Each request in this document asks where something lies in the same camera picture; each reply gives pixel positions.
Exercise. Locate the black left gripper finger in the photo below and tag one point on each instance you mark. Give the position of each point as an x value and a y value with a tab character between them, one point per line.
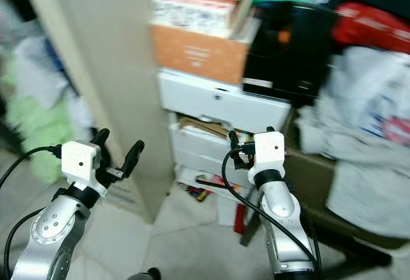
101	136
134	156

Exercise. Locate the black rectangular case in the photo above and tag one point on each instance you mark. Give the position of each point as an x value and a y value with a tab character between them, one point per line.
288	56

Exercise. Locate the light green frilly dress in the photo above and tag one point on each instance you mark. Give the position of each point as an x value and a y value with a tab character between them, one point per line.
32	120

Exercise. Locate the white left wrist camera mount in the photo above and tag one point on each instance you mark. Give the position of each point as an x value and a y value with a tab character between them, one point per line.
78	161

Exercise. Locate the red bag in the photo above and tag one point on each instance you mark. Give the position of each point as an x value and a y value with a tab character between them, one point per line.
371	27

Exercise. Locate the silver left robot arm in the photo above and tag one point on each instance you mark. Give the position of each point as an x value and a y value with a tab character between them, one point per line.
57	229

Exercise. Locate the white drawer unit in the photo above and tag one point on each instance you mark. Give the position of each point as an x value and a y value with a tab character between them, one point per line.
218	100

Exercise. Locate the dark brown wooden furniture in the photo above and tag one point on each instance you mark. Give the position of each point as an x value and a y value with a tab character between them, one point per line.
314	177

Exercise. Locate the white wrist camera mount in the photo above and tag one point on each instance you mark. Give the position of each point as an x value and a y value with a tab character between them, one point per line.
78	161
269	152

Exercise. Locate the grey-white cloth pile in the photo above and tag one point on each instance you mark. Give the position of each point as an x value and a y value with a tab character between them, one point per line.
359	139

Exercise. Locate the orange cardboard box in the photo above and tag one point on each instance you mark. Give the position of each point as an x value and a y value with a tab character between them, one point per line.
198	52

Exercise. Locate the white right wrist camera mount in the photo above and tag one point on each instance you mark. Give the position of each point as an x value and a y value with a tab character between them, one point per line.
269	152

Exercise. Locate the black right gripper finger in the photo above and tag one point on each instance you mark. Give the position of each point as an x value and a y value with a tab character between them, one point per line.
234	144
271	130

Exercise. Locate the grey left robot leg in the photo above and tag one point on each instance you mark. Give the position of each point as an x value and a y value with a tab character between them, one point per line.
144	273

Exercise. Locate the white patterned box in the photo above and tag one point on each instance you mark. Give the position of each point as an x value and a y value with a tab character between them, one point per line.
192	14

